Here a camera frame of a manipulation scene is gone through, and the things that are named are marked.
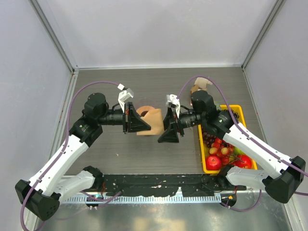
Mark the round wooden dripper stand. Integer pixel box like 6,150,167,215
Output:
137,105,157,118

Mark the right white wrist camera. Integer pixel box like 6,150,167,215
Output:
166,94,180,117

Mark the brown paper coffee filter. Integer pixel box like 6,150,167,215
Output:
137,108,164,136

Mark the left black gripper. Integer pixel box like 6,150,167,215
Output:
98,101,151,134

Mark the white slotted cable duct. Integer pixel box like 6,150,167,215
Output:
63,193,221,205

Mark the yellow plastic fruit tray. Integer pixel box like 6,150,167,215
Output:
198,104,246,176

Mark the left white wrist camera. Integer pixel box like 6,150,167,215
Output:
117,83,134,113

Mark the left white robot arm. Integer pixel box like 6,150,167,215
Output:
15,90,151,221

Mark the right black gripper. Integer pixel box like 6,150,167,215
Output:
158,106,205,143

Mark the red apple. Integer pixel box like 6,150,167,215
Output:
233,154,252,169
205,155,222,171

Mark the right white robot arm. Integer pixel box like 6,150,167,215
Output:
158,90,306,204

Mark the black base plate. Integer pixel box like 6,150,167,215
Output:
94,174,246,197

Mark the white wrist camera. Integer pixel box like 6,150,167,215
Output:
166,94,180,117
117,83,134,113

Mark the coffee filter paper pack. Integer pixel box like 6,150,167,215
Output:
190,77,213,95

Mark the light green apple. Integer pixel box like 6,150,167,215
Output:
233,147,244,155

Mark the red grape bunch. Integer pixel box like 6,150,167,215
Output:
201,128,216,148

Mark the dark purple grape bunch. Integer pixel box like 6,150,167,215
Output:
223,109,240,120

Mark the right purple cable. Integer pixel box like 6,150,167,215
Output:
179,76,308,212

